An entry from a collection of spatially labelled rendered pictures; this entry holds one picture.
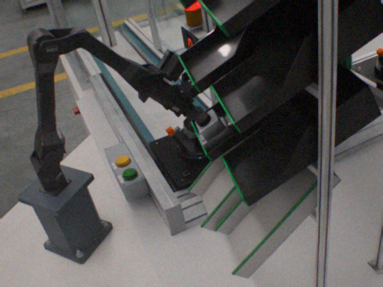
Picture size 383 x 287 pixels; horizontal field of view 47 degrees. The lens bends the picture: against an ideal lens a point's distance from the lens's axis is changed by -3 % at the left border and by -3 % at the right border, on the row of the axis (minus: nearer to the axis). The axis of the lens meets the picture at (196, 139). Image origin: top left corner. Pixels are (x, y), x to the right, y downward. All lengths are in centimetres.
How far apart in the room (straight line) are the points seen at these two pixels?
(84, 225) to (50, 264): 15
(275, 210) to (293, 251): 24
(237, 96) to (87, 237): 64
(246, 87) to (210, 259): 53
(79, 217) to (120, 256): 15
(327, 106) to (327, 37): 11
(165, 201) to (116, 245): 19
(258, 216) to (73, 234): 49
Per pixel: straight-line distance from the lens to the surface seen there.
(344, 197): 129
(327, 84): 68
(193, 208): 120
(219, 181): 109
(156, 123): 156
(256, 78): 78
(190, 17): 133
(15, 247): 139
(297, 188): 92
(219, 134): 90
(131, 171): 128
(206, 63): 88
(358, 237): 120
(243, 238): 99
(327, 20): 63
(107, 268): 121
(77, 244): 123
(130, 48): 217
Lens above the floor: 176
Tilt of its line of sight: 36 degrees down
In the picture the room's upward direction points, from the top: 11 degrees counter-clockwise
